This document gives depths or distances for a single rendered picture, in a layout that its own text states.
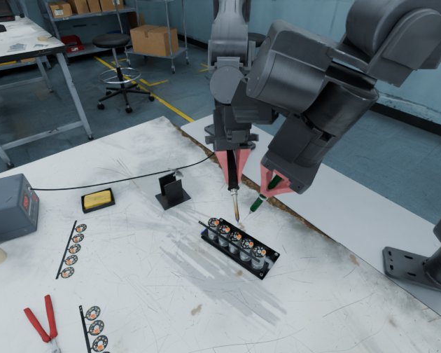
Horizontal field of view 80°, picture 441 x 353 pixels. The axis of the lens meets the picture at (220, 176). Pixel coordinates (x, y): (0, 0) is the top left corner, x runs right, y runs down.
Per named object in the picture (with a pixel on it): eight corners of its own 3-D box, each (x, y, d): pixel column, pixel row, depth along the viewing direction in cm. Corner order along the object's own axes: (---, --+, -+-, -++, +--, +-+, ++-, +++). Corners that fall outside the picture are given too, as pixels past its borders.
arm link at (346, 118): (292, 130, 28) (332, 73, 23) (286, 99, 32) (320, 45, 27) (346, 148, 30) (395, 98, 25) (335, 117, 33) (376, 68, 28)
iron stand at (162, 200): (183, 211, 70) (200, 181, 67) (155, 210, 64) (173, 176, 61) (173, 197, 74) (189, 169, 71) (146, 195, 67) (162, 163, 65)
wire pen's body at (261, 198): (254, 214, 45) (287, 176, 37) (246, 209, 45) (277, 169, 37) (258, 209, 46) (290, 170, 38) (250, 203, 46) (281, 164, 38)
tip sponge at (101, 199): (112, 190, 71) (110, 186, 70) (115, 204, 67) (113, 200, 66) (82, 199, 68) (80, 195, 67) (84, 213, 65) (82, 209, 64)
